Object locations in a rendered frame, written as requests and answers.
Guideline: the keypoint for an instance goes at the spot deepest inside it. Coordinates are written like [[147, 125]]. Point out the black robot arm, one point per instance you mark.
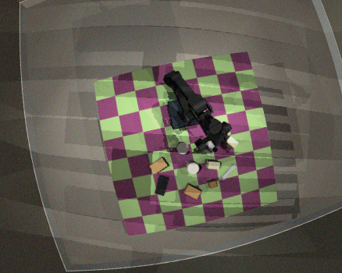
[[195, 107]]

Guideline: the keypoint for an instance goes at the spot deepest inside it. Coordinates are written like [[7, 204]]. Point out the glass french press with black knob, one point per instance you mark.
[[212, 147]]

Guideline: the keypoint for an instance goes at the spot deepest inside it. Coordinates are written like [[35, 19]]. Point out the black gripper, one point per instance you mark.
[[201, 143]]

